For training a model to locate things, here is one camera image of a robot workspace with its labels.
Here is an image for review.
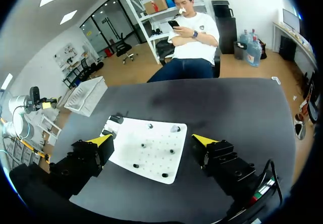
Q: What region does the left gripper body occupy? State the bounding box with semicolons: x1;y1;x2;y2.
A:
25;86;47;113

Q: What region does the white plate with black stands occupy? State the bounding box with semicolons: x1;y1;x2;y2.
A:
100;114;188;185

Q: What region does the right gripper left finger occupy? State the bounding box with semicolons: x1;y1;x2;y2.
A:
49;134;115;195

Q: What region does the person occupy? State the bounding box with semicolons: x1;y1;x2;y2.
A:
147;0;221;84

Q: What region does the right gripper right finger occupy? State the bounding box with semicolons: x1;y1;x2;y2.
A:
191;134;263;197

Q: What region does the grey slotted basket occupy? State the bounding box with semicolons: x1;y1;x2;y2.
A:
64;76;109;118

